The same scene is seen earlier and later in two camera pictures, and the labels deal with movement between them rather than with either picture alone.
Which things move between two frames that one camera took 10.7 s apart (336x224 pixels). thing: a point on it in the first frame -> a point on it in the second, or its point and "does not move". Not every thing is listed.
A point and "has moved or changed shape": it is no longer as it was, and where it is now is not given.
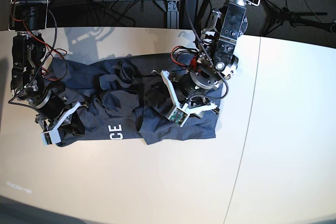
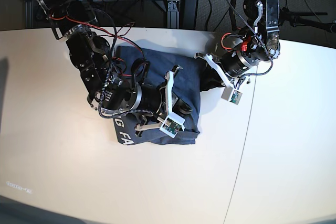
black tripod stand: (277, 16) does not move
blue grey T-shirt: (128, 99) has moved or changed shape
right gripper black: (197, 84) -> (235, 63)
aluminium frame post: (172, 13) does not move
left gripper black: (52, 106) -> (125, 96)
